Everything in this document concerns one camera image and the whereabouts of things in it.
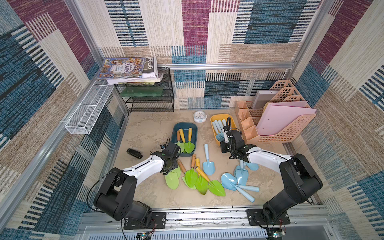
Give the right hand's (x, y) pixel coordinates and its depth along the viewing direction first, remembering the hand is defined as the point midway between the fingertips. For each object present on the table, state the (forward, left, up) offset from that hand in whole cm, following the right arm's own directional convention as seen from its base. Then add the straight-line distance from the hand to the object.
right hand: (222, 140), depth 94 cm
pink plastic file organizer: (+3, -44, +5) cm, 44 cm away
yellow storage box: (+20, 0, -5) cm, 21 cm away
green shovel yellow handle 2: (-25, +6, -7) cm, 27 cm away
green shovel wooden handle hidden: (-21, +22, -6) cm, 31 cm away
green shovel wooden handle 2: (-16, +27, -7) cm, 32 cm away
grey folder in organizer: (+29, -30, +9) cm, 43 cm away
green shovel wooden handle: (-21, +30, -6) cm, 37 cm away
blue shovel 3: (+7, 0, -5) cm, 8 cm away
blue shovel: (-13, +9, -8) cm, 18 cm away
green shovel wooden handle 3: (-19, +19, -7) cm, 28 cm away
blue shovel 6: (-23, -2, -7) cm, 24 cm away
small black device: (-5, +55, -5) cm, 55 cm away
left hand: (-12, +31, -6) cm, 34 cm away
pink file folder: (+5, -28, +17) cm, 33 cm away
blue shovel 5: (-27, -12, -6) cm, 30 cm away
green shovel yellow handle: (+8, +25, -4) cm, 27 cm away
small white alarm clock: (+26, +13, -6) cm, 29 cm away
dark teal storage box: (+9, +24, -5) cm, 26 cm away
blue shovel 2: (+14, +2, -6) cm, 15 cm away
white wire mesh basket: (+11, +84, +11) cm, 86 cm away
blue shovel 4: (-19, -9, -6) cm, 22 cm away
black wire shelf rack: (+38, +40, -2) cm, 55 cm away
